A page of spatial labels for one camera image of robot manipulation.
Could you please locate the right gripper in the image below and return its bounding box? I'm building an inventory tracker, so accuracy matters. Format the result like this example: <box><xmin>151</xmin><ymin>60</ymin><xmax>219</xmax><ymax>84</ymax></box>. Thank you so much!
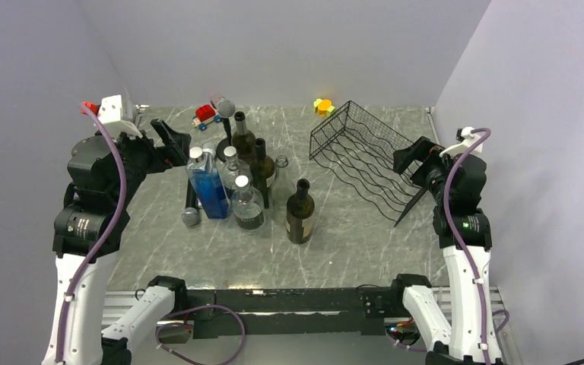
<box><xmin>393</xmin><ymin>136</ymin><xmax>454</xmax><ymax>205</ymax></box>

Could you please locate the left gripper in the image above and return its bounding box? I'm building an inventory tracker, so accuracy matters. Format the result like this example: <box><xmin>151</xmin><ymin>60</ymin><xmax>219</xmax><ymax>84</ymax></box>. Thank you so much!
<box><xmin>104</xmin><ymin>118</ymin><xmax>191</xmax><ymax>206</ymax></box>

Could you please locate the dark wine bottle black neck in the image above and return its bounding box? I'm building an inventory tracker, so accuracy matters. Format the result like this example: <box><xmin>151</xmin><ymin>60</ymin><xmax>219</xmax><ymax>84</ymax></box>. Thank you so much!
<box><xmin>249</xmin><ymin>138</ymin><xmax>277</xmax><ymax>209</ymax></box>

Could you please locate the clear round bottle front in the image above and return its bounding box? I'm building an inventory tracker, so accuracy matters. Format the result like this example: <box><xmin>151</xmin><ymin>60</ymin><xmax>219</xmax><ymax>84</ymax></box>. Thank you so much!
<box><xmin>231</xmin><ymin>175</ymin><xmax>265</xmax><ymax>231</ymax></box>

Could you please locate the clear round bottle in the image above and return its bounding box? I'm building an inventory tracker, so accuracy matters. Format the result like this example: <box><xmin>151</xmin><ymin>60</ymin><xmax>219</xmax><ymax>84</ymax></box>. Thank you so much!
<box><xmin>231</xmin><ymin>175</ymin><xmax>265</xmax><ymax>231</ymax></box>
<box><xmin>219</xmin><ymin>146</ymin><xmax>252</xmax><ymax>199</ymax></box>

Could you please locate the clear glass bottle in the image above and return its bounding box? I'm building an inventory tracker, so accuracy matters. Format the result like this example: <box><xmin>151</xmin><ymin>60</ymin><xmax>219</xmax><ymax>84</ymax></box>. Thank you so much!
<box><xmin>271</xmin><ymin>155</ymin><xmax>296</xmax><ymax>225</ymax></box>

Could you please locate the dark green wine bottle front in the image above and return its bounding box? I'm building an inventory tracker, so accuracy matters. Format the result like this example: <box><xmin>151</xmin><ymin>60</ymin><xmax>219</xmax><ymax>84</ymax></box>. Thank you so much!
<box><xmin>286</xmin><ymin>179</ymin><xmax>315</xmax><ymax>244</ymax></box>

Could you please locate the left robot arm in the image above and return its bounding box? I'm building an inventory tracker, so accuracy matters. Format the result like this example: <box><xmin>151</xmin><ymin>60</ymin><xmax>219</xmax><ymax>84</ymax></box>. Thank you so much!
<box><xmin>43</xmin><ymin>119</ymin><xmax>191</xmax><ymax>364</ymax></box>

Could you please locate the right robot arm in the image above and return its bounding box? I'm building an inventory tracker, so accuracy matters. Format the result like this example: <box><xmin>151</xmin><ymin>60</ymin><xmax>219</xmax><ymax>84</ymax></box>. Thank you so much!
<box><xmin>389</xmin><ymin>127</ymin><xmax>503</xmax><ymax>364</ymax></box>

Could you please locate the blue square glass bottle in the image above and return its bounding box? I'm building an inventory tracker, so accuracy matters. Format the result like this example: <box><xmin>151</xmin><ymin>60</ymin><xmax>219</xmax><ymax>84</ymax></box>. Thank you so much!
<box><xmin>186</xmin><ymin>145</ymin><xmax>230</xmax><ymax>220</ymax></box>

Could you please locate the clear round bottle rear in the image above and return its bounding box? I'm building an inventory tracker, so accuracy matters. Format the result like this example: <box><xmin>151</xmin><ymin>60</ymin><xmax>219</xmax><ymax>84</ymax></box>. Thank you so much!
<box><xmin>219</xmin><ymin>146</ymin><xmax>252</xmax><ymax>199</ymax></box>

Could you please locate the dark wine bottle silver neck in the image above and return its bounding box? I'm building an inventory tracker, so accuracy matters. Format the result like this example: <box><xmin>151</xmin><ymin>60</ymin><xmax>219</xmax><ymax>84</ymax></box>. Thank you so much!
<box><xmin>231</xmin><ymin>111</ymin><xmax>256</xmax><ymax>163</ymax></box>

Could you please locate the red toy block car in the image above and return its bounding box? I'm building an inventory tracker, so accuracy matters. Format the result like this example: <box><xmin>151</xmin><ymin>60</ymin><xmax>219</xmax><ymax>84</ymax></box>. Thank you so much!
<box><xmin>192</xmin><ymin>104</ymin><xmax>222</xmax><ymax>131</ymax></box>

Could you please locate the glitter microphone on stand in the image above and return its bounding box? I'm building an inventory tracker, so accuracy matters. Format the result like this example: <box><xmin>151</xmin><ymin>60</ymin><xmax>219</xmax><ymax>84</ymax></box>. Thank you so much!
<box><xmin>210</xmin><ymin>94</ymin><xmax>236</xmax><ymax>119</ymax></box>

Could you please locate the black white handheld microphone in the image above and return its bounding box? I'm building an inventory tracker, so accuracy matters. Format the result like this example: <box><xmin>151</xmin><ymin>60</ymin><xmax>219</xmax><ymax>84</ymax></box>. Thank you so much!
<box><xmin>182</xmin><ymin>144</ymin><xmax>211</xmax><ymax>227</ymax></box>

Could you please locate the yellow green toy block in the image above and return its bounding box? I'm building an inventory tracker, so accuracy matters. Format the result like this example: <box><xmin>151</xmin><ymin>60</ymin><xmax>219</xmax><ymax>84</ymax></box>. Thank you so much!
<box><xmin>313</xmin><ymin>98</ymin><xmax>336</xmax><ymax>117</ymax></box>

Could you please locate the black base bar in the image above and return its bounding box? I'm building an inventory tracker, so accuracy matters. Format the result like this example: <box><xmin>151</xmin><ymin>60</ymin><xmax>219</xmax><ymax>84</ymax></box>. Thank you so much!
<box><xmin>186</xmin><ymin>285</ymin><xmax>410</xmax><ymax>339</ymax></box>

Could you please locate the black wire wine rack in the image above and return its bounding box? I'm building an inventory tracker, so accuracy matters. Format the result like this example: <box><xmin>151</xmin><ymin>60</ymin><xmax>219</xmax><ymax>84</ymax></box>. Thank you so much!
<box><xmin>309</xmin><ymin>100</ymin><xmax>420</xmax><ymax>223</ymax></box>

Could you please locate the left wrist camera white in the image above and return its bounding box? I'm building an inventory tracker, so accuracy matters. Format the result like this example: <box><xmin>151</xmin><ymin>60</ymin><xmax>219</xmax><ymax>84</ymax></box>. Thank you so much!
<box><xmin>97</xmin><ymin>94</ymin><xmax>141</xmax><ymax>139</ymax></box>

